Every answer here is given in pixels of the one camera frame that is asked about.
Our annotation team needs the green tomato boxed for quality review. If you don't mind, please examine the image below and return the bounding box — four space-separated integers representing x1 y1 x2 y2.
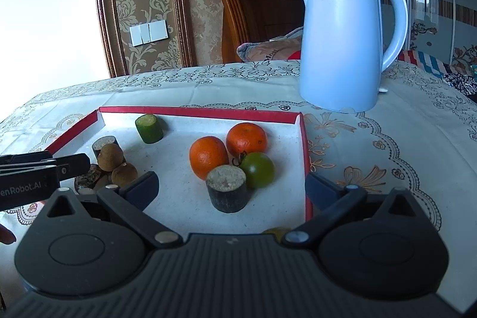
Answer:
238 152 275 189
261 227 293 240

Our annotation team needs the floral sliding-door wardrobe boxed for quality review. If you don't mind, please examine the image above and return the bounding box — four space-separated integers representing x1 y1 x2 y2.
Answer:
352 0 477 67

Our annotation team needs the floral pillow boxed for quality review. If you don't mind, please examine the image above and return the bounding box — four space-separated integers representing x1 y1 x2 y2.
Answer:
236 26 304 62

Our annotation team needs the partly peeled sugarcane piece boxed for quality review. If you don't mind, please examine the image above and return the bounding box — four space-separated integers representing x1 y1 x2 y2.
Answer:
74 165 103 191

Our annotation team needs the wooden chair back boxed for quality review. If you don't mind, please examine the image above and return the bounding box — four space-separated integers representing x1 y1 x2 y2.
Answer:
213 0 304 63

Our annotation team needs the red shallow box tray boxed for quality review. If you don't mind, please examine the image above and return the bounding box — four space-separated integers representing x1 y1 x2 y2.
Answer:
45 106 314 235

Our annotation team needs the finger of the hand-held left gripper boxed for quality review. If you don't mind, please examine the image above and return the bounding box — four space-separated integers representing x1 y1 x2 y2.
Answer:
0 151 54 166
0 153 91 182

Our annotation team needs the green cucumber piece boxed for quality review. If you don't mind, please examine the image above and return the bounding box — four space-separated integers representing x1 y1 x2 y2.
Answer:
135 114 165 144

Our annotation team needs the floral lace-print tablecloth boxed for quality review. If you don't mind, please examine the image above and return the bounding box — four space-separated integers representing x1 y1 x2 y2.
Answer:
0 59 477 311

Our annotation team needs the dark sugarcane piece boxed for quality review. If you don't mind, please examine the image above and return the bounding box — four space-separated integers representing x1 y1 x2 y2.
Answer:
206 165 248 213
92 136 120 159

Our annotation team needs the brown longan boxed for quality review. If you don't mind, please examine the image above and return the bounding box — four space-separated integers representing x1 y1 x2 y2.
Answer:
97 143 124 171
112 162 138 188

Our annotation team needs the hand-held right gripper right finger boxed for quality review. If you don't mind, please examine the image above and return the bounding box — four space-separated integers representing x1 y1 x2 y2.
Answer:
282 172 423 249

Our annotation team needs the light blue electric kettle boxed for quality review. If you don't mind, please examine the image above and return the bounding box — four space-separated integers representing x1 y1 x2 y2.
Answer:
293 0 408 113

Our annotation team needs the orange mandarin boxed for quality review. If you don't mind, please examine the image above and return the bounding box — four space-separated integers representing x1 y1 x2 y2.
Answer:
226 122 268 158
189 136 229 181

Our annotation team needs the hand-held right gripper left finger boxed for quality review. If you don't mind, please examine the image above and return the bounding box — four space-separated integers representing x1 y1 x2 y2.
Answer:
37 172 183 249

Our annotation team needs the person's left hand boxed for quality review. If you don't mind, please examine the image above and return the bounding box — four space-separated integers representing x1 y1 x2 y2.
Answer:
0 223 18 245

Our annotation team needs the white wall light switch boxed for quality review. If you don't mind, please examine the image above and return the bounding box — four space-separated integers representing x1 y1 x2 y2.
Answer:
130 19 169 46

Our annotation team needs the dark patterned cloth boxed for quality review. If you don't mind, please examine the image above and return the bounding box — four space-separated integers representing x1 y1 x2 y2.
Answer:
443 72 477 97

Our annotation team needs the striped colourful blanket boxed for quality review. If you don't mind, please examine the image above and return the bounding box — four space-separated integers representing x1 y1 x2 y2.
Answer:
397 49 457 78

